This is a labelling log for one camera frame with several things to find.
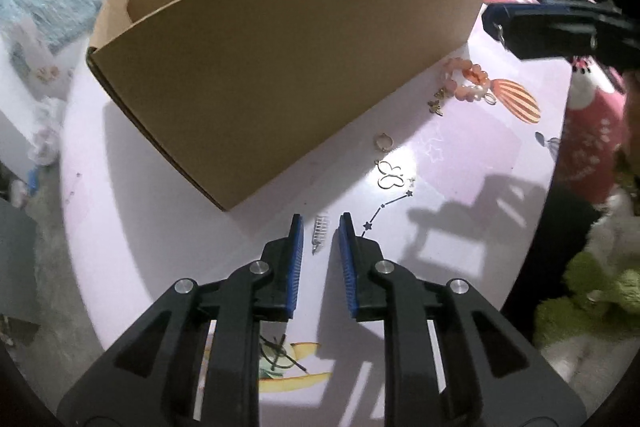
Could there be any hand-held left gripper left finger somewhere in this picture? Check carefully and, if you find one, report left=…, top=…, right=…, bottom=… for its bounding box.
left=57, top=213, right=306, bottom=423

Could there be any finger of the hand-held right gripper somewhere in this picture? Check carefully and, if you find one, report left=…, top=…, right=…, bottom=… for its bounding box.
left=482, top=3, right=621, bottom=62

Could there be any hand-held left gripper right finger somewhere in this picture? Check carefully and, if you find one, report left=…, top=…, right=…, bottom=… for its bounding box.
left=337, top=212, right=586, bottom=423

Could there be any small silver hair clip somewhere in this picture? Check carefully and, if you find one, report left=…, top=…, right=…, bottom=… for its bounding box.
left=311, top=214, right=331, bottom=256

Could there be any orange bead bracelet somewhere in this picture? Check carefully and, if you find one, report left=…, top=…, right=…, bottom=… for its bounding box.
left=442, top=58, right=493, bottom=104

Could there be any brown cardboard box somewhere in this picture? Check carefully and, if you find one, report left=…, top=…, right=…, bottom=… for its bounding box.
left=86, top=0, right=496, bottom=212

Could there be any gold butterfly outline earring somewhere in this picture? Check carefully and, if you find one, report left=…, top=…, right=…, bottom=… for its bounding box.
left=375, top=159, right=418, bottom=190

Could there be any green white plush toy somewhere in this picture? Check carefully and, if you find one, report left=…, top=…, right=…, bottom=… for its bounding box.
left=532, top=252, right=640, bottom=348

